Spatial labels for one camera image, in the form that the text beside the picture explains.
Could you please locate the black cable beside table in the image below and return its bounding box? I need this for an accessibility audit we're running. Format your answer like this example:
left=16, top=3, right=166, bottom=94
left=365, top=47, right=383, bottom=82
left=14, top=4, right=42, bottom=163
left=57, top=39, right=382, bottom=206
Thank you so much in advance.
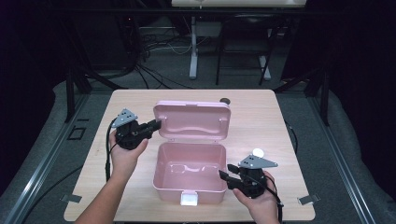
left=284, top=119, right=299, bottom=155

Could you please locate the bundle of floor cables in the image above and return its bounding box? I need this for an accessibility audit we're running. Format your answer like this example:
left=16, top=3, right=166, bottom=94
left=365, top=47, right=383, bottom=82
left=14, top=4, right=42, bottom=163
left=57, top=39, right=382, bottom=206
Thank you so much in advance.
left=134, top=27, right=194, bottom=91

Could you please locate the black chair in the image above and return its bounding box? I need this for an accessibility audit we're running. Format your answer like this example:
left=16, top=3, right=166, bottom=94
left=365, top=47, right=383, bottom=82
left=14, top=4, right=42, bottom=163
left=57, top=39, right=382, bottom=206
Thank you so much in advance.
left=215, top=13, right=275, bottom=87

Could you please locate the aluminium floor rail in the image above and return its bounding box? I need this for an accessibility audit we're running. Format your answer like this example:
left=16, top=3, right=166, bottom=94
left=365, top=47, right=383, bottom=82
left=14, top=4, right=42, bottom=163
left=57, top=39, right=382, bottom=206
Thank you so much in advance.
left=306, top=92, right=376, bottom=224
left=4, top=92, right=92, bottom=224

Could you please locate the white desk leg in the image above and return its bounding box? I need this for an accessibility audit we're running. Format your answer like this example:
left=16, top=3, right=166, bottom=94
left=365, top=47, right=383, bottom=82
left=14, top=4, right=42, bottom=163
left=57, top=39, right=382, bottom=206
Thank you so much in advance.
left=259, top=55, right=272, bottom=81
left=189, top=16, right=199, bottom=80

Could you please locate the right hand-held gripper cable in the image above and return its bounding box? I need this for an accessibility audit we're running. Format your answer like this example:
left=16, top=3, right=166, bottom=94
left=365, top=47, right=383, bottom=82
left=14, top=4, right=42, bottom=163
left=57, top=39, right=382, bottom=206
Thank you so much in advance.
left=246, top=174, right=284, bottom=224

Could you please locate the person's right hand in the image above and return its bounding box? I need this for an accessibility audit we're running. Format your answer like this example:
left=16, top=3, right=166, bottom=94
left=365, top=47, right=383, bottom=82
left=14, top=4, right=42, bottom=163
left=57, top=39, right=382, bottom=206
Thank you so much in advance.
left=233, top=171, right=280, bottom=218

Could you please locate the grey tape strip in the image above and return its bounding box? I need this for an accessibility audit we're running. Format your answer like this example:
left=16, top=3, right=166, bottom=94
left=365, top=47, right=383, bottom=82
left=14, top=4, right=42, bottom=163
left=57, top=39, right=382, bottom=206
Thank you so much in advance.
left=60, top=193, right=83, bottom=203
left=297, top=193, right=320, bottom=205

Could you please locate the black metal stand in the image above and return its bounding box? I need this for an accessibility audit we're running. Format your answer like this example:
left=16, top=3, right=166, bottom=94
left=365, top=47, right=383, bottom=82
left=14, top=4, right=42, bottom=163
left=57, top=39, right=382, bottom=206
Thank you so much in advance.
left=64, top=18, right=129, bottom=124
left=274, top=66, right=331, bottom=127

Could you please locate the left hand-held gripper cable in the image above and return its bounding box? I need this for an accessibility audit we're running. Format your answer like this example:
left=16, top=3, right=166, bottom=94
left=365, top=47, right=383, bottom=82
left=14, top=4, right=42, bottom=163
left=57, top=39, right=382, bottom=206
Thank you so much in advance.
left=105, top=119, right=120, bottom=183

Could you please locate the pink storage box white handle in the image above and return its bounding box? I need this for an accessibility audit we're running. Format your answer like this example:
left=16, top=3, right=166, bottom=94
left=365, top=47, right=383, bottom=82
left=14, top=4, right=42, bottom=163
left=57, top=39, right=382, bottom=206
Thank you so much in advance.
left=151, top=100, right=233, bottom=207

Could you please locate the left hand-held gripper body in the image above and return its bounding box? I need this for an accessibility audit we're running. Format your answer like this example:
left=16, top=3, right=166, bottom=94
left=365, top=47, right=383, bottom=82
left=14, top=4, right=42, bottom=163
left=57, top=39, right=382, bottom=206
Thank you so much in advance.
left=110, top=107, right=149, bottom=151

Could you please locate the hand-held gripper cable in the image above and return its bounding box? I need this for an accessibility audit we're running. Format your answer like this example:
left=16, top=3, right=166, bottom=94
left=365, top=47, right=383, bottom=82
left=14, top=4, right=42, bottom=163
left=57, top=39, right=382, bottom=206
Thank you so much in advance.
left=105, top=119, right=120, bottom=183
left=246, top=174, right=284, bottom=224

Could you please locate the white desk top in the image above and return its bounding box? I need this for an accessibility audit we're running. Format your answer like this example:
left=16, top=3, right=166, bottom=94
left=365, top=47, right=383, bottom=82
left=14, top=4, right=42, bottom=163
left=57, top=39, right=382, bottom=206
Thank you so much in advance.
left=171, top=0, right=307, bottom=8

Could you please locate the person's left hand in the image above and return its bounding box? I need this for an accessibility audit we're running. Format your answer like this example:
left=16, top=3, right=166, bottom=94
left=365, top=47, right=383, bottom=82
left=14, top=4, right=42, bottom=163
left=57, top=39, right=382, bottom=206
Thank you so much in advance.
left=108, top=132, right=149, bottom=183

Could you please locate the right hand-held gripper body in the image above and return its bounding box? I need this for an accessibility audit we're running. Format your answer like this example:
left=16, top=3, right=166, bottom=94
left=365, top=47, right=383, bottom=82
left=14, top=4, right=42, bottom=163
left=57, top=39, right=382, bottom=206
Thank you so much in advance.
left=237, top=154, right=279, bottom=200

